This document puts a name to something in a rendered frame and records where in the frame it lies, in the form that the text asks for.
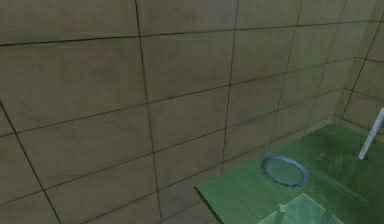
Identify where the white shower pipe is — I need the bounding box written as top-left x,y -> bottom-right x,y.
357,107 -> 384,161

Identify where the grey round drain ring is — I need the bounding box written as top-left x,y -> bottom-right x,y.
260,154 -> 309,188

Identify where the green shower tray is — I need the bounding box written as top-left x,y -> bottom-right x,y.
194,121 -> 384,224

